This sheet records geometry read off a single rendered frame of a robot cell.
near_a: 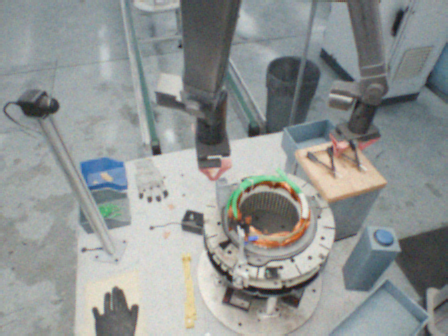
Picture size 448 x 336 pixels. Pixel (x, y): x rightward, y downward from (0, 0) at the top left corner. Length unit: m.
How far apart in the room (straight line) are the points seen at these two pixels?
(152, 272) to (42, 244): 1.29
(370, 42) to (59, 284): 1.90
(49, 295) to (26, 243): 0.41
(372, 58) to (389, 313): 0.56
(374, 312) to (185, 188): 0.77
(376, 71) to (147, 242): 0.86
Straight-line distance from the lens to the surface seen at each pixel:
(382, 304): 0.87
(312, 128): 1.17
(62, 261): 2.20
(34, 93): 0.76
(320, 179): 0.97
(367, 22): 0.78
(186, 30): 0.36
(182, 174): 1.33
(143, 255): 1.15
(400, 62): 3.06
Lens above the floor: 1.77
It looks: 47 degrees down
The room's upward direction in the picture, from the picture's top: straight up
